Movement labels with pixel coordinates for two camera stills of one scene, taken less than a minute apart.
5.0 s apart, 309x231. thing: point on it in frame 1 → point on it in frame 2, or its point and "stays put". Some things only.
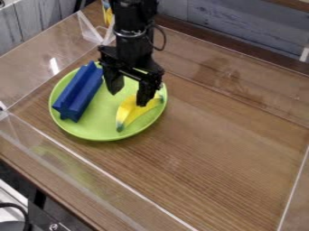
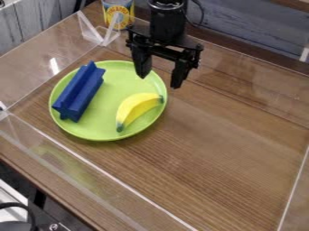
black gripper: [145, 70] → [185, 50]
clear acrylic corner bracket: [94, 32] stays put
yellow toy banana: [132, 110] stays put
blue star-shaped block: [81, 93] stays put
